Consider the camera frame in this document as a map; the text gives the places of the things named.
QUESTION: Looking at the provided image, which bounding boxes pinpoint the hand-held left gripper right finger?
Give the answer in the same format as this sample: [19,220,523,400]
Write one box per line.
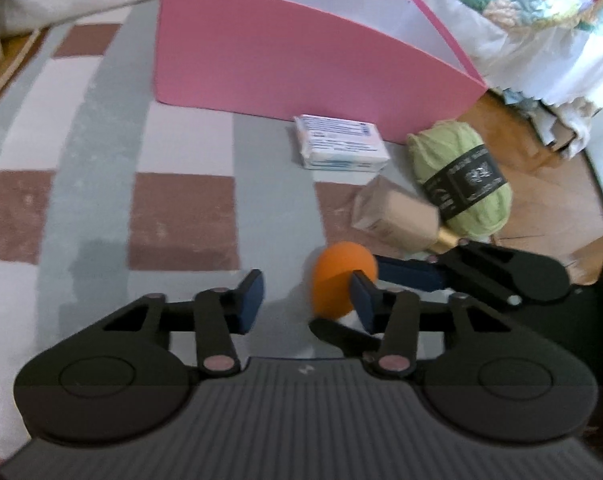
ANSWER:
[350,270,537,377]

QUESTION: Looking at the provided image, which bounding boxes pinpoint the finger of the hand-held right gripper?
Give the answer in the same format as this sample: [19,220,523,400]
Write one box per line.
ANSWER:
[309,317,382,358]
[375,241,519,306]

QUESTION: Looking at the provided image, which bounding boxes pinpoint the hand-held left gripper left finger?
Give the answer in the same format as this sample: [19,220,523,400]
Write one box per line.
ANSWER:
[89,269,265,376]

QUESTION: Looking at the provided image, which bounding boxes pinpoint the orange makeup sponge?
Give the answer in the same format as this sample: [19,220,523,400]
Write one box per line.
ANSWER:
[311,241,379,322]

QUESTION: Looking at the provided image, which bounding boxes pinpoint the beige foundation bottle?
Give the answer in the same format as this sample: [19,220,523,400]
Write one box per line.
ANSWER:
[352,175,462,256]

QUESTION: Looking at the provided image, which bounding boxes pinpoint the green yarn ball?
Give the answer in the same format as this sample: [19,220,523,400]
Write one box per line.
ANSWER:
[406,119,513,240]

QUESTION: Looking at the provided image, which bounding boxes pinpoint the white tissue pack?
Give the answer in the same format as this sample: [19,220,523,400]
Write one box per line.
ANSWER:
[294,114,389,172]

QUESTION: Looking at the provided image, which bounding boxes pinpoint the pink cardboard box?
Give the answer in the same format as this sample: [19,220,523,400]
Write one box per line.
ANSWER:
[154,0,488,145]

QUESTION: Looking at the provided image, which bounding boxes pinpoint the brown cardboard scrap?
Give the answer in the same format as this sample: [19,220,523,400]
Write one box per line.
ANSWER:
[544,120,585,153]

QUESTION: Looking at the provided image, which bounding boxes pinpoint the checked grey brown rug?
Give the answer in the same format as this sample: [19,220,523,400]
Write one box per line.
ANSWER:
[0,0,537,461]

